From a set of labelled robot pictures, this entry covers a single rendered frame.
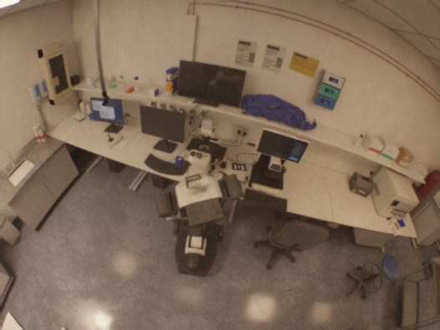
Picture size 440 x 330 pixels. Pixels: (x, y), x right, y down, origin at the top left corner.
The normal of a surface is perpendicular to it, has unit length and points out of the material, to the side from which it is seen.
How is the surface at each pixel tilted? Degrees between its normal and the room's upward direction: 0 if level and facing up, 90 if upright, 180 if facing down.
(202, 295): 0
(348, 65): 90
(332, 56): 90
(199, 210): 17
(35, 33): 90
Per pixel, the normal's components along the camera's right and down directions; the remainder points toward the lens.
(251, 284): 0.12, -0.72
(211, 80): -0.25, 0.59
